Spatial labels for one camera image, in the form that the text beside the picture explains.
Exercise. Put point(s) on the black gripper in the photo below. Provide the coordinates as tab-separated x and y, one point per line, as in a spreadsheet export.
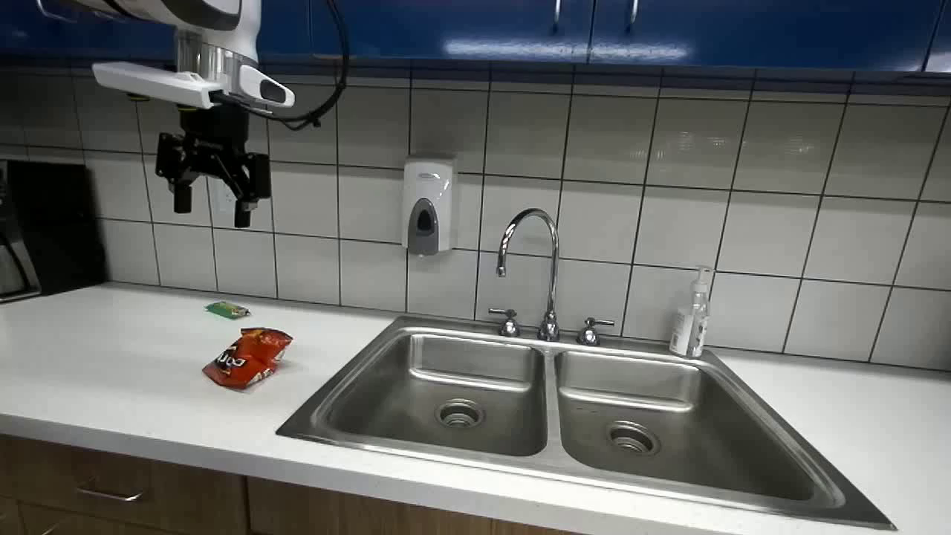
212	148

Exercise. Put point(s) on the red Doritos chip bag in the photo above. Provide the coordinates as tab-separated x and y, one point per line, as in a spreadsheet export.
249	355

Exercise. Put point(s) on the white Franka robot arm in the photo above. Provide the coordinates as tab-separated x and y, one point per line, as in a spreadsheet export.
197	14

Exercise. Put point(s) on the stainless steel double sink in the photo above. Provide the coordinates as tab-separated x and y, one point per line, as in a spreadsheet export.
551	448

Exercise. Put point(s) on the green sponge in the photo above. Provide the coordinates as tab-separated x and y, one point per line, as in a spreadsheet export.
227	310

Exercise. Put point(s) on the black countertop appliance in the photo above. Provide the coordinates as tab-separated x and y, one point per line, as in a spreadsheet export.
55	227

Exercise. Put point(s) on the wooden base cabinets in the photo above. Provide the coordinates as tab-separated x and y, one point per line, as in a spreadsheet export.
178	494

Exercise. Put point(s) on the chrome gooseneck faucet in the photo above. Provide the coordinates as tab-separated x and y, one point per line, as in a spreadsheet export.
551	297

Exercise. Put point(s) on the clear dish soap bottle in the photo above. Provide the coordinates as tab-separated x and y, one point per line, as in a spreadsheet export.
689	328

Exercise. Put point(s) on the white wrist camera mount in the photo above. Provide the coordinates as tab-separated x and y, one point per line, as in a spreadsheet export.
168	81

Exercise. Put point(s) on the white wall soap dispenser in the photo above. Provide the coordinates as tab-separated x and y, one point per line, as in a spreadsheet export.
428	203

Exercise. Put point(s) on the blue wall cabinets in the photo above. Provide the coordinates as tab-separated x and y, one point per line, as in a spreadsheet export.
753	31

